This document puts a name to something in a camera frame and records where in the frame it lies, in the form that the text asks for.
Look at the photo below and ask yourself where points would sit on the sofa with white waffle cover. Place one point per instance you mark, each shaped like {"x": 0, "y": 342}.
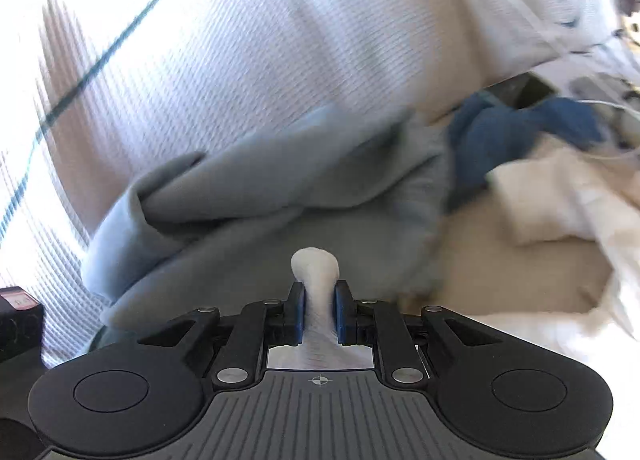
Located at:
{"x": 200, "y": 65}

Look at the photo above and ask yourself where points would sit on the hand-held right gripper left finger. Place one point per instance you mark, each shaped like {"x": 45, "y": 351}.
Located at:
{"x": 295, "y": 315}

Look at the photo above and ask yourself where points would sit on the dark blue cloth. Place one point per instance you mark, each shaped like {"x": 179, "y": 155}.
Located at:
{"x": 500, "y": 140}

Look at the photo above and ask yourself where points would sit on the light blue ribbed pants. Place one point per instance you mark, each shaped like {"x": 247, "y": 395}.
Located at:
{"x": 250, "y": 200}

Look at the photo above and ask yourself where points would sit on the black phone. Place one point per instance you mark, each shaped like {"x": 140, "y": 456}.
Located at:
{"x": 532, "y": 90}

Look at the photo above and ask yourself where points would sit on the white garment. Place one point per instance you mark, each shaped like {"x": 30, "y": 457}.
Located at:
{"x": 315, "y": 270}

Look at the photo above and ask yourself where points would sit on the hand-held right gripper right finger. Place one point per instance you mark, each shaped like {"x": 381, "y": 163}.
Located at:
{"x": 345, "y": 315}

